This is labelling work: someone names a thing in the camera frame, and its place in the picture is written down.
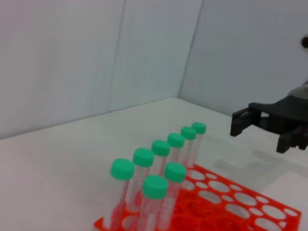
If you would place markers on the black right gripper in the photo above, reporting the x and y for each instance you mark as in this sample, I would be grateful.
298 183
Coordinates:
284 115

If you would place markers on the clear test tube green cap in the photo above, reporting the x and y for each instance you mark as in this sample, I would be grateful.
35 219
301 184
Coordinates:
155 187
188 132
161 148
144 157
122 169
175 171
176 140
199 127

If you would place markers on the orange plastic test tube rack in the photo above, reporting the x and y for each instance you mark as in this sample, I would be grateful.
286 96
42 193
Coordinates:
216 216

